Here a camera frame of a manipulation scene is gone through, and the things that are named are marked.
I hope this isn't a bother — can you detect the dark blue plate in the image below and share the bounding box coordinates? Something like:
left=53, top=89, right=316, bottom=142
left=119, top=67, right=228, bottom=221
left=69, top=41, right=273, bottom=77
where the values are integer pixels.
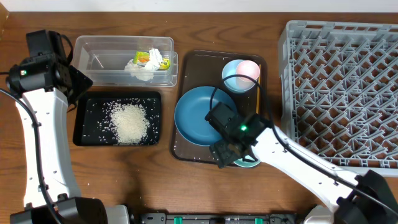
left=174, top=86, right=221, bottom=146

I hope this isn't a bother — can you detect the pile of white rice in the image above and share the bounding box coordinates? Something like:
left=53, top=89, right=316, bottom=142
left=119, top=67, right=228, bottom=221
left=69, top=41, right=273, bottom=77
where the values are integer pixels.
left=82, top=98, right=160, bottom=146

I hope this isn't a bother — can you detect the yellow green snack wrapper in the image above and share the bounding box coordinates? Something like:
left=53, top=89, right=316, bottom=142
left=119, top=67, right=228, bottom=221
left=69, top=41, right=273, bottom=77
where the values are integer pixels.
left=130, top=52, right=171, bottom=70

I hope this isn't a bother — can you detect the white tissue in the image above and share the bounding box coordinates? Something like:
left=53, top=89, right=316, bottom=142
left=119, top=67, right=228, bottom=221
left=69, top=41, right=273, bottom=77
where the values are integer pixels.
left=144, top=48, right=163, bottom=71
left=124, top=62, right=157, bottom=82

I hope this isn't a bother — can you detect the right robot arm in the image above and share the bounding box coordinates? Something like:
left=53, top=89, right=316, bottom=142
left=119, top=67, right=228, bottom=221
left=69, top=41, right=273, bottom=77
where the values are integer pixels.
left=205, top=110, right=397, bottom=223

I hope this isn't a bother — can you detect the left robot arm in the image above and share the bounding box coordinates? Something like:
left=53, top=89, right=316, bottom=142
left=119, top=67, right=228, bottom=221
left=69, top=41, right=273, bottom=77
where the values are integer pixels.
left=5, top=51, right=130, bottom=223

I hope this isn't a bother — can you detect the black waste tray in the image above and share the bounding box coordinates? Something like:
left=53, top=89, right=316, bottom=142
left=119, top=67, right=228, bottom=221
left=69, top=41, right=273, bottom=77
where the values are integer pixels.
left=72, top=90, right=162, bottom=147

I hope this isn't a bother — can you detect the grey dishwasher rack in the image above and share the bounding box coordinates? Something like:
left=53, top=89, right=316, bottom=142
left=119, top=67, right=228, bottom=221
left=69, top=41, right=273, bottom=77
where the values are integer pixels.
left=278, top=20, right=397, bottom=177

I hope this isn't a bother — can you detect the mint green bowl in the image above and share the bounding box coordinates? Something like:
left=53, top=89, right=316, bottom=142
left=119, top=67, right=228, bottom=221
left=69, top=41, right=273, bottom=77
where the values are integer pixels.
left=234, top=156, right=261, bottom=168

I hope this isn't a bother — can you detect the clear plastic bin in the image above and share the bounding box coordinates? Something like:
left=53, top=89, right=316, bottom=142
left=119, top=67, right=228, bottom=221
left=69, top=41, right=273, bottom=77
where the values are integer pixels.
left=72, top=35, right=178, bottom=87

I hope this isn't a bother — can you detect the light blue small plate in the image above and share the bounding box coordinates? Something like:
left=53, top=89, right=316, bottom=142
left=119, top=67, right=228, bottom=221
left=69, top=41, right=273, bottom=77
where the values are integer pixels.
left=221, top=59, right=255, bottom=93

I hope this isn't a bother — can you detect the dark brown serving tray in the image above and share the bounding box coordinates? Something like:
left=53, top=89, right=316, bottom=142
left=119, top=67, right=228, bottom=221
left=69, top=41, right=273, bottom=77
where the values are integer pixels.
left=170, top=50, right=267, bottom=165

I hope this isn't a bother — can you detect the pink cup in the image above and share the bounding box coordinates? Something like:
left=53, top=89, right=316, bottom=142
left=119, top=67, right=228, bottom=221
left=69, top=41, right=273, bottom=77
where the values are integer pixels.
left=236, top=60, right=261, bottom=85

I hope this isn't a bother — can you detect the wooden chopstick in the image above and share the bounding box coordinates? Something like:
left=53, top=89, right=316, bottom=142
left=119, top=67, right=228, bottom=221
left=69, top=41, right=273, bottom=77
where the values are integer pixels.
left=256, top=64, right=261, bottom=114

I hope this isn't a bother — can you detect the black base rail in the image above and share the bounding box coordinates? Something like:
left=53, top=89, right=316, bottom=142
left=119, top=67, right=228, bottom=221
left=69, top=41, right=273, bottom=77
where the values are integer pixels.
left=137, top=212, right=302, bottom=224

